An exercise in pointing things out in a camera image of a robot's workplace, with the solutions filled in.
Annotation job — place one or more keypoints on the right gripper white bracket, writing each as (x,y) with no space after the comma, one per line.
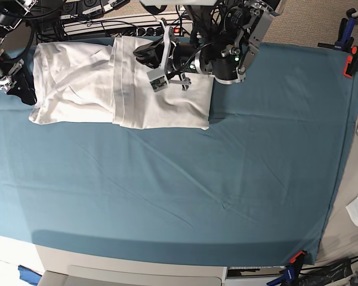
(14,81)

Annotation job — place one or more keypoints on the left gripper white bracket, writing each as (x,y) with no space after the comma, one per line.
(171,59)

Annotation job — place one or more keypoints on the white T-shirt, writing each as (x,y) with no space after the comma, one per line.
(85,82)

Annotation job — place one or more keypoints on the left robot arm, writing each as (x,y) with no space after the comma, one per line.
(223,44)

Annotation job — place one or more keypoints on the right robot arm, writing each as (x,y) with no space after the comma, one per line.
(11,15)

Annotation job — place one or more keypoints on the white power strip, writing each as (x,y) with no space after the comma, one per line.
(79,27)

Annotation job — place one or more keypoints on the teal table cloth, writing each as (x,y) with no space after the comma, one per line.
(254,189)

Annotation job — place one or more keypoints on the blue cloth on floor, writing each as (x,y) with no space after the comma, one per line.
(29,276)

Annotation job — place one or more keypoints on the beige plastic bin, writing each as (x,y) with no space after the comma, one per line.
(78,275)

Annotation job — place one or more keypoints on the blue clamp upper right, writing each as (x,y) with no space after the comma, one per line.
(345,40)

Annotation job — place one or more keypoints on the orange black clamp upper right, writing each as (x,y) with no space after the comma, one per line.
(351,64)

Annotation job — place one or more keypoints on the orange black table clamp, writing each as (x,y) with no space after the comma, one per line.
(298,260)

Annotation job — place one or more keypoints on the blue black clamp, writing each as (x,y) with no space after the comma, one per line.
(290,276)

